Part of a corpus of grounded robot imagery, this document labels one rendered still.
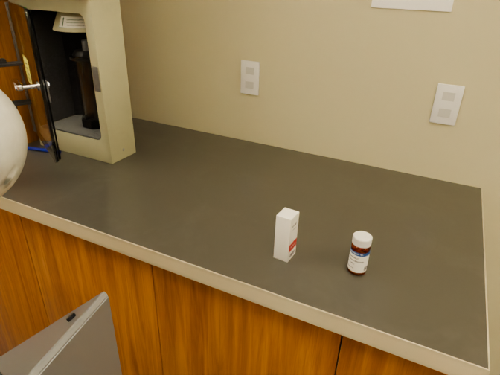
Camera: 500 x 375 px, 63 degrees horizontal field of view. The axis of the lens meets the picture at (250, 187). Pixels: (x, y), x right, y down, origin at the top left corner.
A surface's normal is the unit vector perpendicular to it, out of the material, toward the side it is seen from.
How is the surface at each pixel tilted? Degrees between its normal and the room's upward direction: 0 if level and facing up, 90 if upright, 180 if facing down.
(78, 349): 90
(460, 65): 90
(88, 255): 90
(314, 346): 90
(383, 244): 0
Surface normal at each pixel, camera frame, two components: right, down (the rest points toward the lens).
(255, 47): -0.44, 0.40
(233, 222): 0.03, -0.89
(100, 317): 0.96, 0.15
